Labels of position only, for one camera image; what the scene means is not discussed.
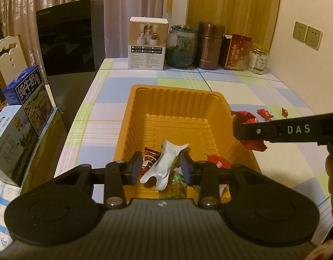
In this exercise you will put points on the orange plastic tray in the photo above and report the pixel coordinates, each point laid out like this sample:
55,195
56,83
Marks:
200,118

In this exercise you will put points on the blue patterned side cloth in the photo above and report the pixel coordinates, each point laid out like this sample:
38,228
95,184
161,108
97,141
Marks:
7,194

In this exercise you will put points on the large red snack bag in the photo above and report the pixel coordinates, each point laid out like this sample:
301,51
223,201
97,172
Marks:
246,118

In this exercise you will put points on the black appliance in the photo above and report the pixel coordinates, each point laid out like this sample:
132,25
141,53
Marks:
71,37

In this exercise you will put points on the green glass jar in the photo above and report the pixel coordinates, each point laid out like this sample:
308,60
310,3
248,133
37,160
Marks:
181,46

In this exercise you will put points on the red gift bag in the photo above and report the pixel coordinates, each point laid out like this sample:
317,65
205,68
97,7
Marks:
234,52

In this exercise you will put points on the red candy packet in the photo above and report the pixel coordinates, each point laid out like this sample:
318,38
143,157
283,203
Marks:
264,114

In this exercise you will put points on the blue milk carton box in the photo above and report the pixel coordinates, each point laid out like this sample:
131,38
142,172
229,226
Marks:
29,91

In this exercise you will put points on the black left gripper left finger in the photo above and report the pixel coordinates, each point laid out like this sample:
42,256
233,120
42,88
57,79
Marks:
115,176

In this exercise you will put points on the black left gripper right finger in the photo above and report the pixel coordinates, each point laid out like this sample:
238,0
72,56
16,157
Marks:
208,176

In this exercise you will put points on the mauve curtain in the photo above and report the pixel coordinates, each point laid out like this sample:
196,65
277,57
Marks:
19,18

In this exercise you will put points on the brown metal thermos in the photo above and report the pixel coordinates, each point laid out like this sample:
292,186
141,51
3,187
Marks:
209,43

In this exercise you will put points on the double wall socket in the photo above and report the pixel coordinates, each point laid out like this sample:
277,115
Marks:
308,35

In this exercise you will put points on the white snack wrapper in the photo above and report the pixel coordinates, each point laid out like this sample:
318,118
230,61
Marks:
162,167

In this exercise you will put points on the light blue milk box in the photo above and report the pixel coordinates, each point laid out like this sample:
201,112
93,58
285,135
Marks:
17,139

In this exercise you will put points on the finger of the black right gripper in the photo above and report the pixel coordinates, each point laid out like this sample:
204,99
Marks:
253,131

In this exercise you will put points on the brown red snack packet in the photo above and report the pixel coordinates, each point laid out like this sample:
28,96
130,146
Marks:
149,158

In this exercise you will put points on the white product box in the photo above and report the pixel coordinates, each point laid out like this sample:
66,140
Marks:
147,43

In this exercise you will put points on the checkered tablecloth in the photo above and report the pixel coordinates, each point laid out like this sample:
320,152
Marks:
94,134

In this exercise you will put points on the small red candy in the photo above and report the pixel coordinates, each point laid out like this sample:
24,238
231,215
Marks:
284,113

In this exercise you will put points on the white wooden chair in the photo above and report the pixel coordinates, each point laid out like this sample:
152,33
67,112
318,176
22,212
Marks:
12,58

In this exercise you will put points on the clear plastic snack jar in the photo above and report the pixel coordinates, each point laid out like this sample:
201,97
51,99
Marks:
257,59

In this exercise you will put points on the yellow wooden panel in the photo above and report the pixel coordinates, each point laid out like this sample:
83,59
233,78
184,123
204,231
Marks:
253,18

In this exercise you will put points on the green yellow candy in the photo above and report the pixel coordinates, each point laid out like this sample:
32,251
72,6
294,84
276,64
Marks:
178,188

